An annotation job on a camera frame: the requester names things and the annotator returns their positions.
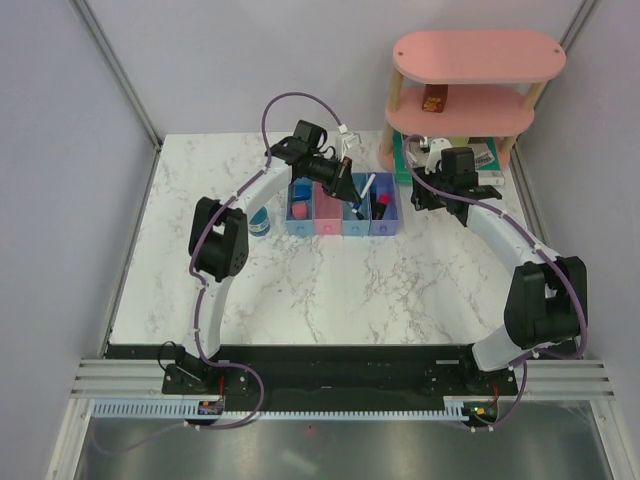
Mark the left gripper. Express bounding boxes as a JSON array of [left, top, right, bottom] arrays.
[[305, 155, 361, 206]]

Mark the pink drawer bin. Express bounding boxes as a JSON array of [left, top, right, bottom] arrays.
[[313, 182, 342, 235]]

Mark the blue white pen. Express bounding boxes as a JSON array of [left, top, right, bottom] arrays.
[[352, 173, 376, 213]]

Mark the blue white eraser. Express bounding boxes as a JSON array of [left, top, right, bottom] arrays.
[[292, 185, 312, 202]]

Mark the pink eraser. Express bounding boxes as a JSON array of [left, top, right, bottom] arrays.
[[291, 201, 309, 220]]

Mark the pink black highlighter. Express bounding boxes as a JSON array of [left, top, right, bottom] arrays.
[[373, 193, 391, 220]]

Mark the light blue drawer bin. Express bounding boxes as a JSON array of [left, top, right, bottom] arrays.
[[285, 178, 315, 237]]

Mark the purple drawer bin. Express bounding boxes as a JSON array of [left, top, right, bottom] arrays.
[[369, 172, 400, 236]]

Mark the blue round tape dispenser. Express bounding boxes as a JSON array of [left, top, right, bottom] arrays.
[[248, 207, 271, 237]]

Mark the black pen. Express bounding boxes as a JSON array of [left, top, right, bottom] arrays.
[[351, 203, 365, 221]]

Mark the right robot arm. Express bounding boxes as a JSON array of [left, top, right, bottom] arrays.
[[403, 145, 588, 394]]

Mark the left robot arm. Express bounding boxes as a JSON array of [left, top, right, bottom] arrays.
[[184, 120, 362, 393]]

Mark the green book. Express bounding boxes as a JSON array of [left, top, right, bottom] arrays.
[[393, 132, 505, 186]]

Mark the red small box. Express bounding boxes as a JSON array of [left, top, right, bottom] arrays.
[[422, 84, 448, 113]]

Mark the pink three-tier shelf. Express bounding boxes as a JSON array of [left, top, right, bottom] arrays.
[[379, 29, 567, 170]]

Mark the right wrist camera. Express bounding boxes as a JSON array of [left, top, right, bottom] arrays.
[[424, 138, 452, 173]]

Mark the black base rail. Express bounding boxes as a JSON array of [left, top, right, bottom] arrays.
[[104, 342, 584, 401]]

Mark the white cable duct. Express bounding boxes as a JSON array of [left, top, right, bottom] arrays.
[[91, 398, 480, 421]]

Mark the aluminium frame rail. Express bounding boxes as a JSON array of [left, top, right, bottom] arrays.
[[70, 359, 614, 401]]

